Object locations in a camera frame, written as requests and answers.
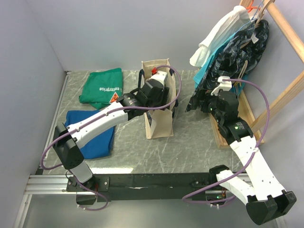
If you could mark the aluminium frame rail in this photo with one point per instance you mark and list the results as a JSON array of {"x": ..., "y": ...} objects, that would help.
[{"x": 40, "y": 184}]

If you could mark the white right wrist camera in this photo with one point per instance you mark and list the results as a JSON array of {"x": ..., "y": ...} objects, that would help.
[{"x": 224, "y": 84}]

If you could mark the beige canvas tote bag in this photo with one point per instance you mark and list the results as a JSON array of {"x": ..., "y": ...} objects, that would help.
[{"x": 158, "y": 123}]

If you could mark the folded green t-shirt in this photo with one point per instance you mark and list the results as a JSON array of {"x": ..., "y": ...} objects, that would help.
[{"x": 102, "y": 88}]

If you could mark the white hanging shirt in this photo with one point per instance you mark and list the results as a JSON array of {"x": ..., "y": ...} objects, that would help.
[{"x": 225, "y": 27}]

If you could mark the orange plastic hanger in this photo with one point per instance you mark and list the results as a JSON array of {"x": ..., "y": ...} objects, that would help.
[{"x": 250, "y": 7}]

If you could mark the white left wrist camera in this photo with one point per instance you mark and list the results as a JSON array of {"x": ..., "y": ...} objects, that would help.
[{"x": 158, "y": 75}]

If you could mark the teal hanging shirt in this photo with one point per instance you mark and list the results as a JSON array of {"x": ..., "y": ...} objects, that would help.
[{"x": 200, "y": 74}]

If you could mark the wooden clothes rack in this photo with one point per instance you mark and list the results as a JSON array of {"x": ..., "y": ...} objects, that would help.
[{"x": 280, "y": 74}]

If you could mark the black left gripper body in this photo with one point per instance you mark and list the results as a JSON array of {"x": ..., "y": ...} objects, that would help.
[{"x": 162, "y": 99}]

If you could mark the dark patterned hanging shirt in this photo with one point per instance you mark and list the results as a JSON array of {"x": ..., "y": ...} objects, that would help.
[{"x": 247, "y": 45}]

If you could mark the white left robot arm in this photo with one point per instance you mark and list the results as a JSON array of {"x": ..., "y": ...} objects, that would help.
[{"x": 69, "y": 140}]

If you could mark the folded blue cloth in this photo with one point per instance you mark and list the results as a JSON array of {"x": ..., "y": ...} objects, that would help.
[{"x": 98, "y": 147}]

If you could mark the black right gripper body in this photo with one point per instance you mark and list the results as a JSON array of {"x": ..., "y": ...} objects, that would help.
[{"x": 209, "y": 103}]

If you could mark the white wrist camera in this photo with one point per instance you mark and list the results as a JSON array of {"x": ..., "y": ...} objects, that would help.
[
  {"x": 224, "y": 84},
  {"x": 158, "y": 75}
]

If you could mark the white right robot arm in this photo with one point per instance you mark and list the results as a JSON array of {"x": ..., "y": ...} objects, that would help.
[{"x": 265, "y": 198}]

